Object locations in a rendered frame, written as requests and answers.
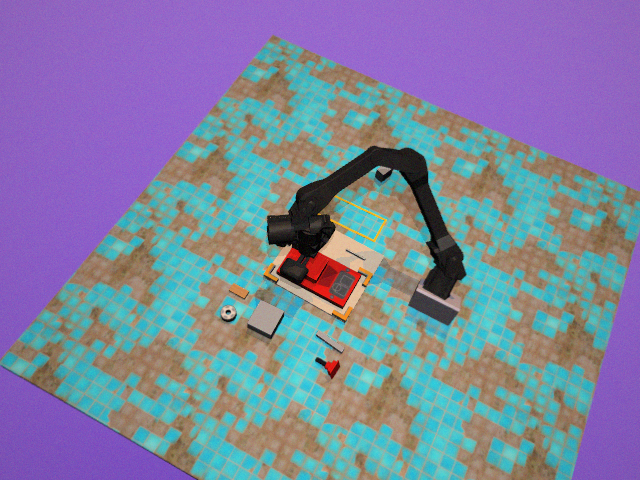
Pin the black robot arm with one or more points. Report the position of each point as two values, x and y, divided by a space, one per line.
303 218

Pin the brown flat bar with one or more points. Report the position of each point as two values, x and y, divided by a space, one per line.
239 291

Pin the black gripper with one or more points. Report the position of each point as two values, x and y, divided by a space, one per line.
296 271

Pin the small black toy tyre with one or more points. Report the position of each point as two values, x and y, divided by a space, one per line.
228 317

